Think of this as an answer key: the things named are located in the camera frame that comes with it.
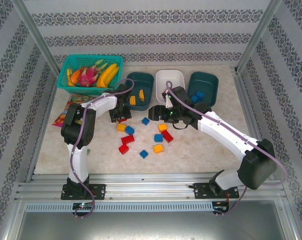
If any pink dragon fruit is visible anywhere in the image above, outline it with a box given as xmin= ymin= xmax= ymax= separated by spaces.
xmin=77 ymin=59 xmax=109 ymax=88

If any aluminium frame post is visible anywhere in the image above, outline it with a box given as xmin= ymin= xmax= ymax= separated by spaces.
xmin=234 ymin=0 xmax=284 ymax=74
xmin=10 ymin=0 xmax=62 ymax=73

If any orange mango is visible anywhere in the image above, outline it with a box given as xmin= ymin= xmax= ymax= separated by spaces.
xmin=70 ymin=67 xmax=82 ymax=86

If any dark green plastic bin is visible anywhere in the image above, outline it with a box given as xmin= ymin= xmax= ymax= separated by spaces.
xmin=187 ymin=71 xmax=219 ymax=107
xmin=124 ymin=71 xmax=155 ymax=112

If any yellow banana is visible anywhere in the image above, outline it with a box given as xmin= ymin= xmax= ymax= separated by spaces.
xmin=102 ymin=66 xmax=120 ymax=89
xmin=96 ymin=62 xmax=118 ymax=88

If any small circuit board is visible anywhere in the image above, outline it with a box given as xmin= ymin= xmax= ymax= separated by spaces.
xmin=212 ymin=201 xmax=230 ymax=213
xmin=72 ymin=202 xmax=94 ymax=210

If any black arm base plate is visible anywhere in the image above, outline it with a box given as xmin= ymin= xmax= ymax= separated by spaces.
xmin=193 ymin=182 xmax=240 ymax=200
xmin=60 ymin=184 xmax=106 ymax=201

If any aluminium side rail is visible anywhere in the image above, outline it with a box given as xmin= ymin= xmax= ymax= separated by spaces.
xmin=230 ymin=66 xmax=266 ymax=143

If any thin black cable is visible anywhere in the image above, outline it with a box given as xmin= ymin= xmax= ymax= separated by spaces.
xmin=172 ymin=121 xmax=189 ymax=130

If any long red lego brick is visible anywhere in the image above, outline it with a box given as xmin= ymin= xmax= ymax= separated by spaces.
xmin=121 ymin=134 xmax=135 ymax=145
xmin=161 ymin=129 xmax=174 ymax=144

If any white plastic bin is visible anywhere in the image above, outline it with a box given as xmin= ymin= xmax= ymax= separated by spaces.
xmin=155 ymin=69 xmax=186 ymax=104

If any colourful candy bag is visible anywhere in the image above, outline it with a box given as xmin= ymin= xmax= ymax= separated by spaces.
xmin=52 ymin=94 xmax=98 ymax=128

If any slotted grey cable duct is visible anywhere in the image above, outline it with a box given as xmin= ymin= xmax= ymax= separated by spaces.
xmin=24 ymin=201 xmax=214 ymax=213

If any teal plastic mesh basket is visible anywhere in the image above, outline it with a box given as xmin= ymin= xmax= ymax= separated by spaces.
xmin=56 ymin=54 xmax=124 ymax=97

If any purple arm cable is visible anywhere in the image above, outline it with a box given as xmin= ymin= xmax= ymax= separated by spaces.
xmin=165 ymin=80 xmax=289 ymax=217
xmin=70 ymin=78 xmax=135 ymax=220

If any aluminium front rail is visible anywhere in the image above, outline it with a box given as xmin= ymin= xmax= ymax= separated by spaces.
xmin=14 ymin=172 xmax=289 ymax=203

